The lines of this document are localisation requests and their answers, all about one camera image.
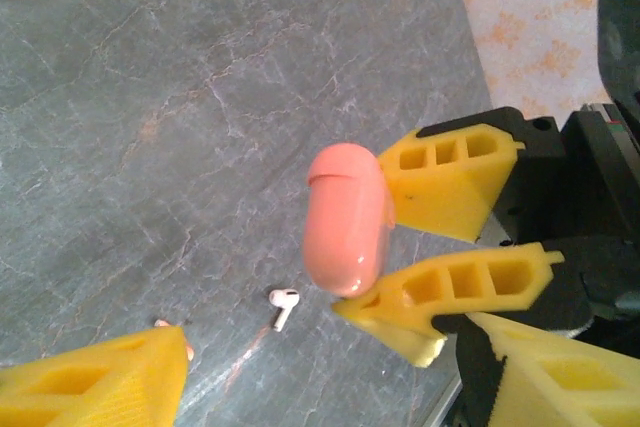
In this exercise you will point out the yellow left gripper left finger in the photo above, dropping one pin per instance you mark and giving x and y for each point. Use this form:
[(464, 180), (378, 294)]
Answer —
[(90, 387)]

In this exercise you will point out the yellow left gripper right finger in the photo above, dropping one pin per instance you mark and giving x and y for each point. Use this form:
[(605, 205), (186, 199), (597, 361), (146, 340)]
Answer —
[(560, 377)]

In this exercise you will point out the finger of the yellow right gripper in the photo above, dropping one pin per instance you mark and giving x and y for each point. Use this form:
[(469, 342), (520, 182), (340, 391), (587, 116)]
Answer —
[(390, 314), (440, 197)]

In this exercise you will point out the pink earbud charging case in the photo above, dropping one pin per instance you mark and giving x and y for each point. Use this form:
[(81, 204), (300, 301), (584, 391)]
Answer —
[(345, 217)]

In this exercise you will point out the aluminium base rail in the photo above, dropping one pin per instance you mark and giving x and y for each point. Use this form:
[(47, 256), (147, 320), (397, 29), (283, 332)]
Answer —
[(445, 407)]

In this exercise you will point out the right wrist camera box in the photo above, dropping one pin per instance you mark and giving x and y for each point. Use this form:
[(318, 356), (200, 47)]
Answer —
[(620, 37)]

